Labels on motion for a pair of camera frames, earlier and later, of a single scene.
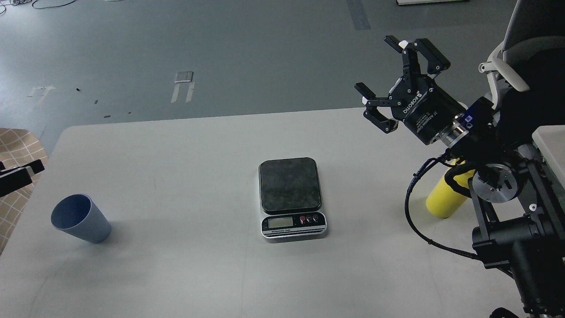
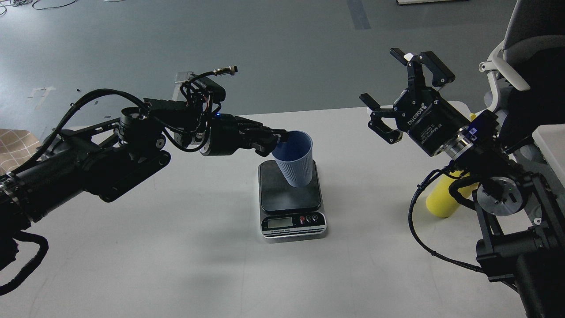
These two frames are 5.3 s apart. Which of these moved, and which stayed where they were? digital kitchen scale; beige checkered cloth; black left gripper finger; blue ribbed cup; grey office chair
Moved: blue ribbed cup; black left gripper finger
Stayed: beige checkered cloth; digital kitchen scale; grey office chair
